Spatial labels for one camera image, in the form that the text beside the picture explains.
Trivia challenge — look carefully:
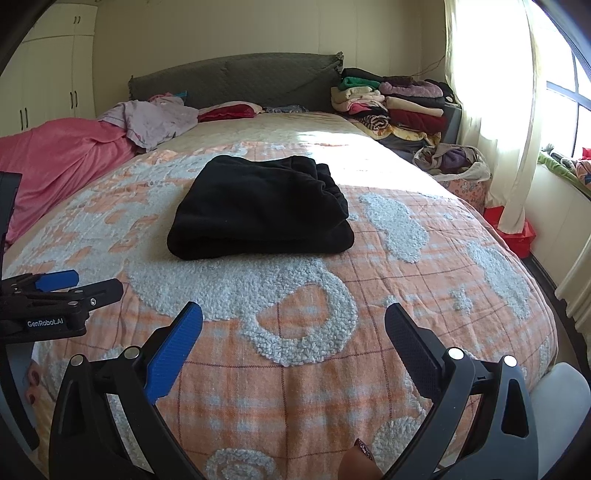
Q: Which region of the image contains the white stool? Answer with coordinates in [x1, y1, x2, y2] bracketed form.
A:
[529, 362, 587, 480]

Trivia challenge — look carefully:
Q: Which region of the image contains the cream curtain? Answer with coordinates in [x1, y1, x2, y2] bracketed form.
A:
[443, 0, 550, 234]

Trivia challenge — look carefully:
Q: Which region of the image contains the orange plaid blanket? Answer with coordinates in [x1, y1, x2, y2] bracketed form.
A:
[0, 111, 559, 480]

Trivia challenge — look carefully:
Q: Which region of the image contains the red bag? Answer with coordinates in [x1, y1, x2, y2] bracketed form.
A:
[484, 205, 537, 258]

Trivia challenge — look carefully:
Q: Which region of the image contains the green cloth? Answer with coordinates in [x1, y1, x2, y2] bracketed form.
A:
[538, 152, 591, 199]

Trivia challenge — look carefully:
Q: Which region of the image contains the stack of folded clothes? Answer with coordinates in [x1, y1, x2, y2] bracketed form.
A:
[330, 68, 455, 139]

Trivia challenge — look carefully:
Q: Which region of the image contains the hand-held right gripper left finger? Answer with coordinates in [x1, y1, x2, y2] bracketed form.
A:
[48, 301, 204, 480]

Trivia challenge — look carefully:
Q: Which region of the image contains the grey storage box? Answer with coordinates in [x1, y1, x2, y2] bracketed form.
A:
[441, 102, 463, 145]

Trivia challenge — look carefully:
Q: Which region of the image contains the red cloth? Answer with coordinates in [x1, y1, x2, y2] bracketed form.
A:
[198, 102, 265, 123]

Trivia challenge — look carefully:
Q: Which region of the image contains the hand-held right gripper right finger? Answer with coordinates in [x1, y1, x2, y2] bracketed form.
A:
[381, 302, 541, 480]

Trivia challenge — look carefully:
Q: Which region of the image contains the lilac garment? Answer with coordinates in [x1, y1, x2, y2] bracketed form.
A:
[97, 95, 200, 151]

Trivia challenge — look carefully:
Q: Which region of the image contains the window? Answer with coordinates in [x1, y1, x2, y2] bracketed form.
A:
[545, 46, 591, 160]

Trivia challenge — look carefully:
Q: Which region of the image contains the white wardrobe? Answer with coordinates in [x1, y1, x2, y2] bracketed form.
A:
[0, 4, 98, 139]

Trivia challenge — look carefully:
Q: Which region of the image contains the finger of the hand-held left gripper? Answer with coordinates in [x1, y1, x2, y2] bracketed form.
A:
[9, 270, 79, 296]
[65, 278, 124, 311]

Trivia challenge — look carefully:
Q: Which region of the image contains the pink blanket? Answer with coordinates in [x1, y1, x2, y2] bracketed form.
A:
[0, 117, 137, 245]

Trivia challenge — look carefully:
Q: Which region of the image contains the person's left hand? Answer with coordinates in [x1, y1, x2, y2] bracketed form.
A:
[25, 357, 47, 404]

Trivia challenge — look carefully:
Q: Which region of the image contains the black sweater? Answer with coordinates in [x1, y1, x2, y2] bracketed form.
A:
[167, 154, 355, 261]

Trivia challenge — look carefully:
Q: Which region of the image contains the beige bag of clothes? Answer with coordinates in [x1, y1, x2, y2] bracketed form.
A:
[413, 143, 491, 182]

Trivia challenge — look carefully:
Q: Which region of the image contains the grey padded headboard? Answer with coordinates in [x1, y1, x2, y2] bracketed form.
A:
[128, 52, 345, 114]

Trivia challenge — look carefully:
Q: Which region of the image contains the floral storage box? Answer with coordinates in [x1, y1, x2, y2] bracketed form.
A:
[438, 178, 488, 213]

